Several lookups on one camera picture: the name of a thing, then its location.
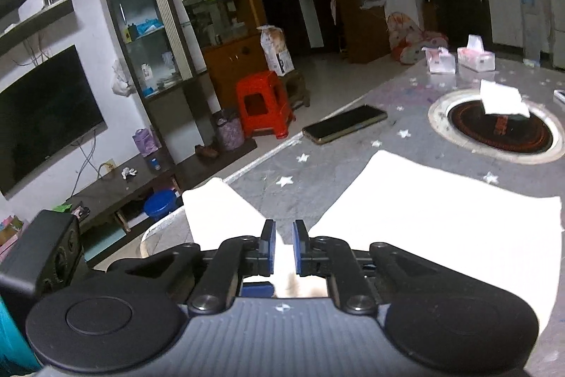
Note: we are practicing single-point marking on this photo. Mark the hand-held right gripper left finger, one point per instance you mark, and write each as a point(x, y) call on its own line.
point(267, 246)

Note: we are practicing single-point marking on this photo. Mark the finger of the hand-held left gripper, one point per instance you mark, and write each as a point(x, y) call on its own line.
point(257, 290)

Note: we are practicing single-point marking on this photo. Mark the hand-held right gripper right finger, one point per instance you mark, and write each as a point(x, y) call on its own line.
point(301, 246)

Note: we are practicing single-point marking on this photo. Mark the cream garment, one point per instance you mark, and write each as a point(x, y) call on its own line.
point(419, 200)

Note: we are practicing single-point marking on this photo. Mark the dark television stand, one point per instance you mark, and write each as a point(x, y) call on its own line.
point(110, 191)

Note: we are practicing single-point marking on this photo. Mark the grey star-print tablecloth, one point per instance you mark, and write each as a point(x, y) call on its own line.
point(353, 147)

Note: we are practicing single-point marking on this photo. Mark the pair of brown shoes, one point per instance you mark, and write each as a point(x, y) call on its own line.
point(207, 151)

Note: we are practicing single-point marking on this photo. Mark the blue plastic basin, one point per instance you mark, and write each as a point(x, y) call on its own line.
point(159, 204)

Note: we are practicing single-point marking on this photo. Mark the patterned bag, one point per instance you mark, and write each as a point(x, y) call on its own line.
point(229, 132)

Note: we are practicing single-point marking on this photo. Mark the black smartphone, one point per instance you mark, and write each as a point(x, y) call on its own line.
point(344, 124)

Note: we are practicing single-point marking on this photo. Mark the flat screen television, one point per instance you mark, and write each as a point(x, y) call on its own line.
point(39, 116)

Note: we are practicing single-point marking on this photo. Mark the small blue bottle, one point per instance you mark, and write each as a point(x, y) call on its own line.
point(155, 164)

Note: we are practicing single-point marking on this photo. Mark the purple bag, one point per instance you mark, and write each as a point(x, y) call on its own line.
point(146, 143)

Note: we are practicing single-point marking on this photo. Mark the small wooden stool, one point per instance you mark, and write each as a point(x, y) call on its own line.
point(298, 87)

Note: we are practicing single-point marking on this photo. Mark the red plastic stool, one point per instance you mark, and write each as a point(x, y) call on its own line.
point(260, 85)

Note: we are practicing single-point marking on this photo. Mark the brown wooden display cabinet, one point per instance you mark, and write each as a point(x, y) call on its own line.
point(234, 59)

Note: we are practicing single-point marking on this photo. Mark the printed paper bag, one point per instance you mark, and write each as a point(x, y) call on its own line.
point(276, 50)

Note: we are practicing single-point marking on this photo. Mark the round built-in induction cooker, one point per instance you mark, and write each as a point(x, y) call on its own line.
point(476, 125)

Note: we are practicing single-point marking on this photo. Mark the dark glass display cabinet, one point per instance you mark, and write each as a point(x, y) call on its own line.
point(132, 50)

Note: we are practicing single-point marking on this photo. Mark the white tissue bag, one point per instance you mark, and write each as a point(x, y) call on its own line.
point(441, 62)

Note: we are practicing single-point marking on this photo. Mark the pink printed fabric bundle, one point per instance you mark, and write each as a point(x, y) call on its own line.
point(412, 39)

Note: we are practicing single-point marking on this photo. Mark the pink hanging cloth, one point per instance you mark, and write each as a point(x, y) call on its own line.
point(332, 1)

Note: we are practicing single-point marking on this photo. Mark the white tissue pack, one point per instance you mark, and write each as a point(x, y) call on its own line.
point(503, 101)

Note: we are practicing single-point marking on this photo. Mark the pink tissue box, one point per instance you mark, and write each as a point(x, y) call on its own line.
point(476, 59)

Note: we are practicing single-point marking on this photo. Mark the white remote control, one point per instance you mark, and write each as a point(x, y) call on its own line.
point(560, 95)

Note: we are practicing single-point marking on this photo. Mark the white water dispenser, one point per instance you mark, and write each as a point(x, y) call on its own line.
point(532, 32)

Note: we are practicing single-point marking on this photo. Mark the white refrigerator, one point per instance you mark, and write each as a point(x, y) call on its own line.
point(557, 19)

